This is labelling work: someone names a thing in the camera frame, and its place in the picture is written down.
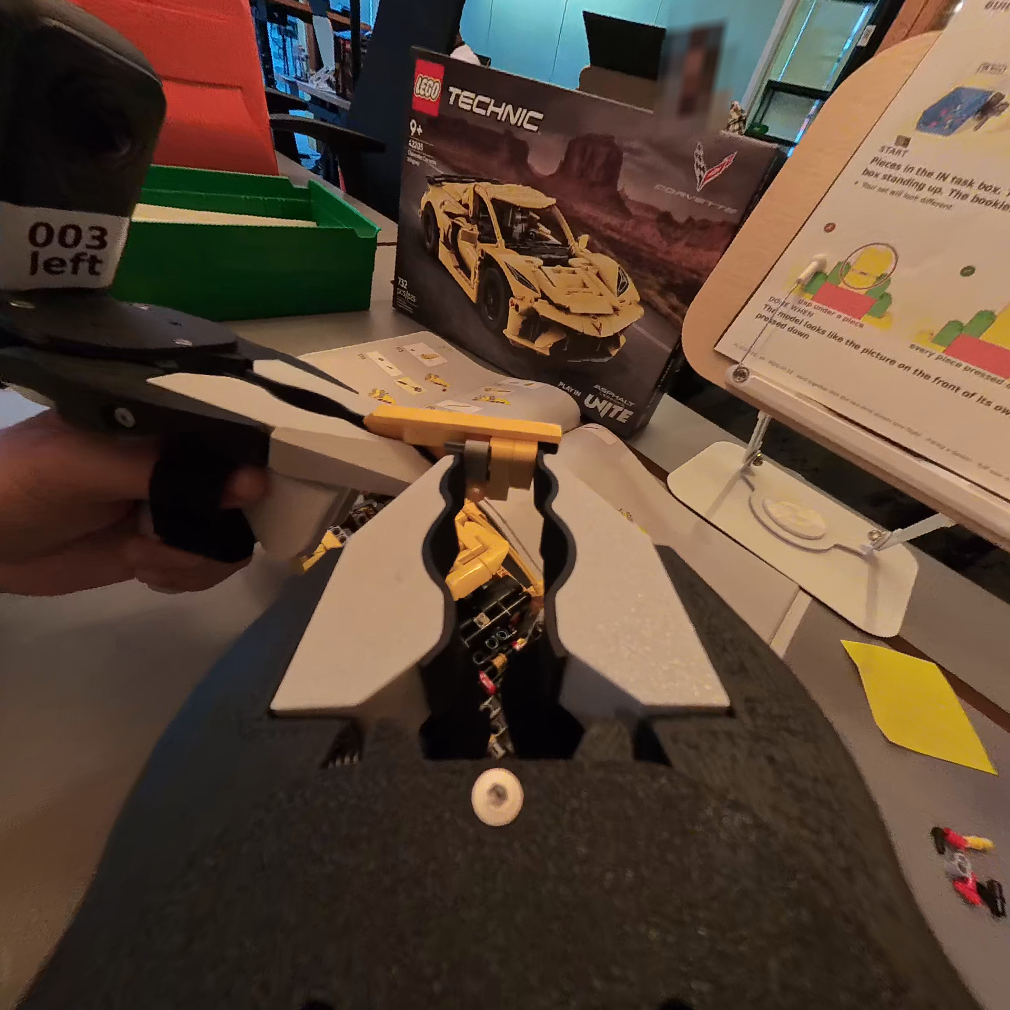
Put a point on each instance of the black office chair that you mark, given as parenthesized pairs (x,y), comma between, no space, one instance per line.
(331,142)

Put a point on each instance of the yellow brick assembly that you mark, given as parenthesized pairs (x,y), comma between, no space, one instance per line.
(458,426)

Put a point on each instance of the grey desk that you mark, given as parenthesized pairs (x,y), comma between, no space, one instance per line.
(118,694)

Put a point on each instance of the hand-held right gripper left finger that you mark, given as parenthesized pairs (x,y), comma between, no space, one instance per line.
(371,615)

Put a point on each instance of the printed instruction sheet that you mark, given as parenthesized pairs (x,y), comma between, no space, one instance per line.
(907,276)

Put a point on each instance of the cardboard box with black lid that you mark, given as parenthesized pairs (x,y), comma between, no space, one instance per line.
(623,47)

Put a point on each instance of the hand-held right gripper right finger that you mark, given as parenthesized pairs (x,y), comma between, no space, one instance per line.
(623,623)

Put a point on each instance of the toy car set box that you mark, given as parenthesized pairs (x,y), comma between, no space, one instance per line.
(552,237)

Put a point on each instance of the wooden document stand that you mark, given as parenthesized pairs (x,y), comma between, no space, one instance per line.
(757,260)

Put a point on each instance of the yellow paper piece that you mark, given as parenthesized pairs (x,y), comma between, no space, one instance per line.
(915,702)

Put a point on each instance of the yellow brick car model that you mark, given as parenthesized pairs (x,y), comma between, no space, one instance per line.
(473,552)

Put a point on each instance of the open instruction booklet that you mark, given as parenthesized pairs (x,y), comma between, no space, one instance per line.
(442,371)

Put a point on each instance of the person's left hand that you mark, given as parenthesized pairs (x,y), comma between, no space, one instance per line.
(71,505)

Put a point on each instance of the green plastic bin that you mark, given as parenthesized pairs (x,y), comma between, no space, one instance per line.
(237,260)

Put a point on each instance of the small cluster of pins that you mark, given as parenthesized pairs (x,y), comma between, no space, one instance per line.
(970,876)

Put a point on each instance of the orange bag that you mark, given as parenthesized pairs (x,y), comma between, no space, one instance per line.
(205,79)

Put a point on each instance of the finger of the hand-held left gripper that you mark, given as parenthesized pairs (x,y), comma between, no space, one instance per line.
(315,450)
(308,377)

